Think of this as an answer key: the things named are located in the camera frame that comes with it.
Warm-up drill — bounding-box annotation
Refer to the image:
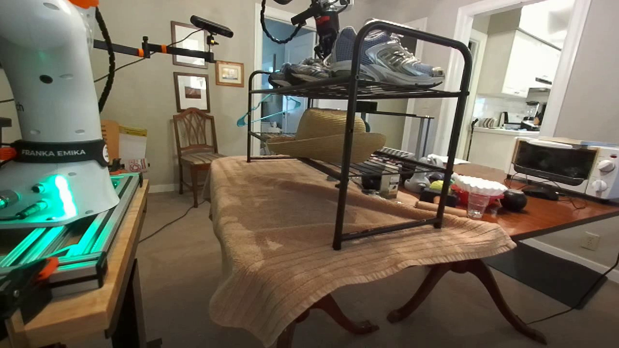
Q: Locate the blue grey running shoe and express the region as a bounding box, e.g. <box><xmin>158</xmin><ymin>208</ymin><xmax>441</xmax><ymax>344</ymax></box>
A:
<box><xmin>282</xmin><ymin>56</ymin><xmax>324</xmax><ymax>71</ymax></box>
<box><xmin>328</xmin><ymin>23</ymin><xmax>448</xmax><ymax>90</ymax></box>

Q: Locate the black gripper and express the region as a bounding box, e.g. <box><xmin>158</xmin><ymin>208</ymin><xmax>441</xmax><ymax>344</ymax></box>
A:
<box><xmin>313</xmin><ymin>7</ymin><xmax>342</xmax><ymax>61</ymax></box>

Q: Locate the white shoe with blue stripes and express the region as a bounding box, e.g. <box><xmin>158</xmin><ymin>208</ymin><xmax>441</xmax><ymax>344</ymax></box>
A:
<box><xmin>268</xmin><ymin>58</ymin><xmax>353</xmax><ymax>88</ymax></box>

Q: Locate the black camera stand pole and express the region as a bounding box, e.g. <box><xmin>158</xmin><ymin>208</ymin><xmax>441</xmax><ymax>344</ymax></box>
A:
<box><xmin>90</xmin><ymin>34</ymin><xmax>218</xmax><ymax>65</ymax></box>

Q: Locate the small gold framed picture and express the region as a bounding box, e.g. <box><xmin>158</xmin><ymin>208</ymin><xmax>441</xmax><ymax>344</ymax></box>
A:
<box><xmin>212</xmin><ymin>58</ymin><xmax>247</xmax><ymax>88</ymax></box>

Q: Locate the black cup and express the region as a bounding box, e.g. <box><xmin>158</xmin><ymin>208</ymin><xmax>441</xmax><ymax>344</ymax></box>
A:
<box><xmin>359</xmin><ymin>168</ymin><xmax>382</xmax><ymax>195</ymax></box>

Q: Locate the white paper bag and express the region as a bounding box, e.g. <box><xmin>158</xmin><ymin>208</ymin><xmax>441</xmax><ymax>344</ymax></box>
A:
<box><xmin>116</xmin><ymin>123</ymin><xmax>150</xmax><ymax>174</ymax></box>

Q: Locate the beige ribbed table cloth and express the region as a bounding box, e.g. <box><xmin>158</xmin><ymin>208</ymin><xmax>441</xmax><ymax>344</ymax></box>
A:
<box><xmin>206</xmin><ymin>152</ymin><xmax>518</xmax><ymax>348</ymax></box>

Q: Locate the glass jar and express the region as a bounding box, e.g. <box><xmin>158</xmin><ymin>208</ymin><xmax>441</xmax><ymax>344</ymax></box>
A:
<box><xmin>379</xmin><ymin>162</ymin><xmax>402</xmax><ymax>199</ymax></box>

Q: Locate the large framed picture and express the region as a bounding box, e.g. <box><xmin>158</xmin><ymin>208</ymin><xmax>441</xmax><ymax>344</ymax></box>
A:
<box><xmin>170</xmin><ymin>19</ymin><xmax>210</xmax><ymax>69</ymax></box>

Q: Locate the black orange clamp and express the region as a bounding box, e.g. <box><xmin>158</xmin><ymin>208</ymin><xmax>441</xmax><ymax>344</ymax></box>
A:
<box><xmin>0</xmin><ymin>257</ymin><xmax>61</xmax><ymax>324</ymax></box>

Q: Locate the white ruffled bowl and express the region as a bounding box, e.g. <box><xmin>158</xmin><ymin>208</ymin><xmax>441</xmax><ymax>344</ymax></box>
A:
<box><xmin>450</xmin><ymin>174</ymin><xmax>510</xmax><ymax>201</ymax></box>

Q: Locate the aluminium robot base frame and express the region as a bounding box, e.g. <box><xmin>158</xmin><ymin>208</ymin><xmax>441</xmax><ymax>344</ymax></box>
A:
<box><xmin>0</xmin><ymin>170</ymin><xmax>143</xmax><ymax>297</ymax></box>

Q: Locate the white toaster oven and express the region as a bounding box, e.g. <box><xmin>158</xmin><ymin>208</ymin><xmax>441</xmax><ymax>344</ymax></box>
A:
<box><xmin>506</xmin><ymin>135</ymin><xmax>619</xmax><ymax>201</ymax></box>

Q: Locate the computer keyboard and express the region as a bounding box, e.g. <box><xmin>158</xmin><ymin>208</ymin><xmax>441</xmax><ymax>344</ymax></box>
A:
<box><xmin>375</xmin><ymin>145</ymin><xmax>446</xmax><ymax>172</ymax></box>

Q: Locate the black bar stereo camera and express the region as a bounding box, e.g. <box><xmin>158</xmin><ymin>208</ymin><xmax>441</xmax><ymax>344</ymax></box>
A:
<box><xmin>187</xmin><ymin>13</ymin><xmax>235</xmax><ymax>40</ymax></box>

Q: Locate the dark floor mat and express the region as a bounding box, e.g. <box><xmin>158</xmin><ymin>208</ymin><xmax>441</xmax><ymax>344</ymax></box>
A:
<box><xmin>481</xmin><ymin>239</ymin><xmax>611</xmax><ymax>311</ymax></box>

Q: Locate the clear plastic cup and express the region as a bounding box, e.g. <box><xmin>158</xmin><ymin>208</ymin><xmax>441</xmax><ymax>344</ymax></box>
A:
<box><xmin>464</xmin><ymin>191</ymin><xmax>493</xmax><ymax>220</ymax></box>

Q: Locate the dark framed picture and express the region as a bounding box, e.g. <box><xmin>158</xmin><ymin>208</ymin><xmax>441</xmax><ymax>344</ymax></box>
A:
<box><xmin>172</xmin><ymin>69</ymin><xmax>212</xmax><ymax>114</ymax></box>

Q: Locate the dark wooden table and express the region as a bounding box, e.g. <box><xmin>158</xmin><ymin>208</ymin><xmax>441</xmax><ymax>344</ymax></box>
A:
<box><xmin>276</xmin><ymin>160</ymin><xmax>619</xmax><ymax>346</ymax></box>

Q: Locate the wooden robot cart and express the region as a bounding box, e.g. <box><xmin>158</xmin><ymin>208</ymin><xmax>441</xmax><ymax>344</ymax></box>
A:
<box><xmin>0</xmin><ymin>179</ymin><xmax>150</xmax><ymax>348</ymax></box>

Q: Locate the black round object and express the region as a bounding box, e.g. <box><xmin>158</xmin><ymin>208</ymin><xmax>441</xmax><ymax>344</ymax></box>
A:
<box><xmin>500</xmin><ymin>189</ymin><xmax>530</xmax><ymax>214</ymax></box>

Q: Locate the wooden chair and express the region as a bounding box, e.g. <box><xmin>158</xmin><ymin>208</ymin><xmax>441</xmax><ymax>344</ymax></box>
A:
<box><xmin>170</xmin><ymin>108</ymin><xmax>224</xmax><ymax>208</ymax></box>

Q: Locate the black metal shoe rack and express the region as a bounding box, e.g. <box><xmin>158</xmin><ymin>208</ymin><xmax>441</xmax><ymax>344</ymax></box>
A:
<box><xmin>243</xmin><ymin>17</ymin><xmax>473</xmax><ymax>251</ymax></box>

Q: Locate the blue plastic clothes hanger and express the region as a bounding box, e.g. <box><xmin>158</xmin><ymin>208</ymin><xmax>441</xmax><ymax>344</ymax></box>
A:
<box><xmin>234</xmin><ymin>94</ymin><xmax>305</xmax><ymax>129</ymax></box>

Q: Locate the straw hat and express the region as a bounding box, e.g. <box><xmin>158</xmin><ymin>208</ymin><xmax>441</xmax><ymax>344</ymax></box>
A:
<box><xmin>264</xmin><ymin>106</ymin><xmax>386</xmax><ymax>166</ymax></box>

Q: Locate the black coffee maker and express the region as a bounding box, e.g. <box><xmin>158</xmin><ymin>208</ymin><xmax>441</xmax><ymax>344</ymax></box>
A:
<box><xmin>524</xmin><ymin>85</ymin><xmax>555</xmax><ymax>131</ymax></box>

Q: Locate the white wall outlet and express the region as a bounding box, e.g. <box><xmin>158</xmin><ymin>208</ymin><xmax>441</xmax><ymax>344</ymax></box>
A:
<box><xmin>578</xmin><ymin>228</ymin><xmax>603</xmax><ymax>253</ymax></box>

